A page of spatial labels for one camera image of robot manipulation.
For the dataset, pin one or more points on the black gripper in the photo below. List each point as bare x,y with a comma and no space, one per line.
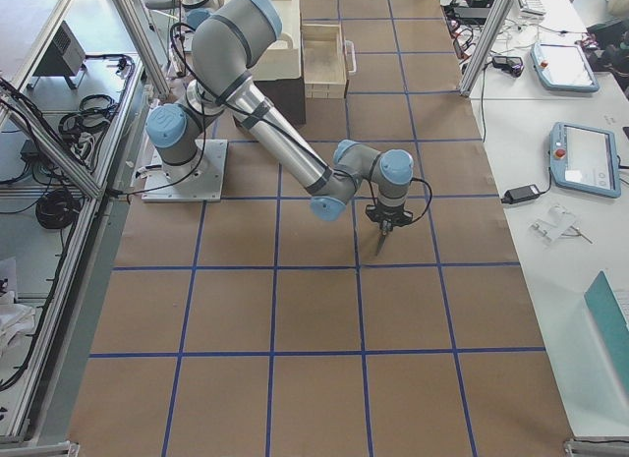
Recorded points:
386,218

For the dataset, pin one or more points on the wooden drawer white handle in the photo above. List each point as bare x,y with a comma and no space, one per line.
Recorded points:
329,61

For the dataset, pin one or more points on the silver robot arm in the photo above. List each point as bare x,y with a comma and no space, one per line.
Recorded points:
224,48

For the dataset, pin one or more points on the black power adapter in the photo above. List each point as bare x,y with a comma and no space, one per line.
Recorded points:
521,194

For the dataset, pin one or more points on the white plastic tray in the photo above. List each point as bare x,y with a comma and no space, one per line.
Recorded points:
283,59

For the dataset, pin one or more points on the near blue teach pendant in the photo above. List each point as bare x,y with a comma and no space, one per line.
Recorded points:
584,159

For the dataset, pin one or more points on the blue teach pendant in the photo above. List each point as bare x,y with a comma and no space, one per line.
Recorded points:
584,159
563,68

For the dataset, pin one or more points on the far blue teach pendant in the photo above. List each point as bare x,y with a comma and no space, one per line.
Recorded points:
563,68

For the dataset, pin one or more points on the grey control box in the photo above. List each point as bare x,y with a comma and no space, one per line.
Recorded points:
64,57

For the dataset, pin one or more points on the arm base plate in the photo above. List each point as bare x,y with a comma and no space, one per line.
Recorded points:
198,180

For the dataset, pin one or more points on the aluminium frame post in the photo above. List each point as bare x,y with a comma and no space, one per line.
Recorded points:
494,21

